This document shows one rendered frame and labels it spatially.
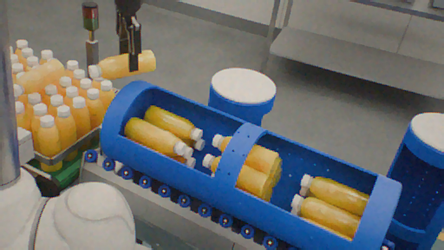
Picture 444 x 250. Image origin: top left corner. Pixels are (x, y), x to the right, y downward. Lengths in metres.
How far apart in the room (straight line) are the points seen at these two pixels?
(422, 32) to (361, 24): 0.53
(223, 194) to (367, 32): 3.61
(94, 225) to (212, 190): 0.50
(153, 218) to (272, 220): 0.45
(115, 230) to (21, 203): 0.18
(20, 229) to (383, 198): 0.86
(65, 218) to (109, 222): 0.08
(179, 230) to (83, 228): 0.66
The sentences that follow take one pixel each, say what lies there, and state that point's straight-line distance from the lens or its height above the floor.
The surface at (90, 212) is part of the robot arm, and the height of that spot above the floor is 1.35.
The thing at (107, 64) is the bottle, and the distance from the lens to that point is 1.48.
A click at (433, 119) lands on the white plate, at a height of 1.04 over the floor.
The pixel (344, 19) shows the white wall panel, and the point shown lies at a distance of 4.77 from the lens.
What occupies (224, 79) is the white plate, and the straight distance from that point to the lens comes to 2.01.
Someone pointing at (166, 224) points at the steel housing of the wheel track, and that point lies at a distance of 1.58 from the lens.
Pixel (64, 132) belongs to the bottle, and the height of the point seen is 1.03.
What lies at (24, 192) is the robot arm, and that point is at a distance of 1.00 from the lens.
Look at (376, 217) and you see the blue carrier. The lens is 1.27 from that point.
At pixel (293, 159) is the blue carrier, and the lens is 1.53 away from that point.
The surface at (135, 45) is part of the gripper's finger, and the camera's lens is 1.41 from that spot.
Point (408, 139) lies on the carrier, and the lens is 2.03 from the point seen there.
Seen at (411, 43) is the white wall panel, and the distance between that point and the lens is 4.81.
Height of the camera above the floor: 2.03
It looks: 36 degrees down
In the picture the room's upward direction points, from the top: 9 degrees clockwise
